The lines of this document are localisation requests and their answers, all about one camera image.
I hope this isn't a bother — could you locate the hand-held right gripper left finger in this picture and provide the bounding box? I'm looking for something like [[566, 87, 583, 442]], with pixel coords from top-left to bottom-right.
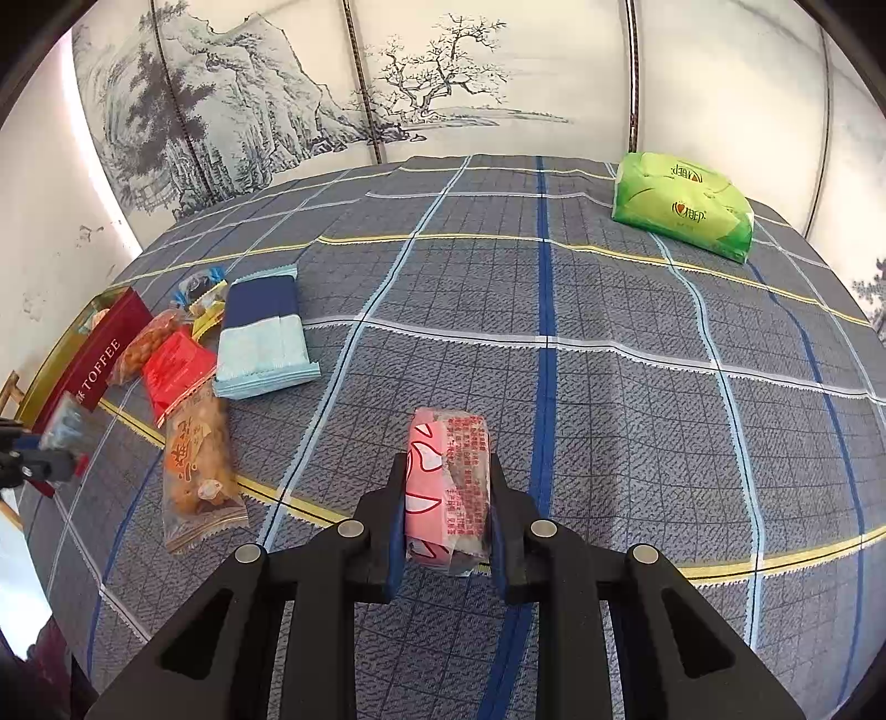
[[83, 453, 409, 720]]

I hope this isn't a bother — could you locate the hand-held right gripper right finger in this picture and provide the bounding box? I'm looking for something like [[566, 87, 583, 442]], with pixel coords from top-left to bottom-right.
[[488, 453, 804, 720]]

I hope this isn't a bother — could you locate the small clear snack packet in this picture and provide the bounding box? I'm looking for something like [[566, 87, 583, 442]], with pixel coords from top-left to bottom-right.
[[40, 393, 94, 458]]

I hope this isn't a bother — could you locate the pink snack packet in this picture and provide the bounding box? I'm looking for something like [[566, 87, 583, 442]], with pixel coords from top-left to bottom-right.
[[403, 408, 496, 577]]

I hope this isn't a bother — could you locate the red toffee box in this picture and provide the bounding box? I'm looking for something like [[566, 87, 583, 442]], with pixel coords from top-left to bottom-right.
[[17, 287, 154, 496]]

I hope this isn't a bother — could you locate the clear orange pastry packet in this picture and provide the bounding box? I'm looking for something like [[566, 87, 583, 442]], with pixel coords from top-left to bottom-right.
[[161, 388, 249, 555]]

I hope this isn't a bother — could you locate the orange peanut packet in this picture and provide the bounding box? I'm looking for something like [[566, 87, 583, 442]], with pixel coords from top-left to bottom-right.
[[107, 308, 191, 387]]

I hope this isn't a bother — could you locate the red snack packet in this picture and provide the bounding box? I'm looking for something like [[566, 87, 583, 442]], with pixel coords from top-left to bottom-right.
[[142, 331, 219, 429]]

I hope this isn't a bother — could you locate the blue candy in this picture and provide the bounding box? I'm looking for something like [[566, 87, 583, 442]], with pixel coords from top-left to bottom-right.
[[172, 266, 229, 309]]

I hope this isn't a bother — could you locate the yellow wrapped candy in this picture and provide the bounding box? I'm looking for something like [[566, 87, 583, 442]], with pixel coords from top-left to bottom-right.
[[190, 297, 226, 342]]

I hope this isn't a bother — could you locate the blue and white tissue pack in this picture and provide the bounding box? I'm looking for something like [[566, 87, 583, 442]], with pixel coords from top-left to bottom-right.
[[213, 265, 321, 401]]

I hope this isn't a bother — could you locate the green tissue pack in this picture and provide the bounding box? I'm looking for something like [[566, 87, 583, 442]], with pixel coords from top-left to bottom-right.
[[611, 151, 755, 264]]

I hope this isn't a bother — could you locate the ink landscape folding screen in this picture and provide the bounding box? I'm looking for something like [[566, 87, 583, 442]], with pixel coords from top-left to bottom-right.
[[69, 0, 886, 347]]

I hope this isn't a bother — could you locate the wooden chair frame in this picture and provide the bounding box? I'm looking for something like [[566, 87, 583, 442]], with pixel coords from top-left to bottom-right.
[[0, 370, 23, 531]]

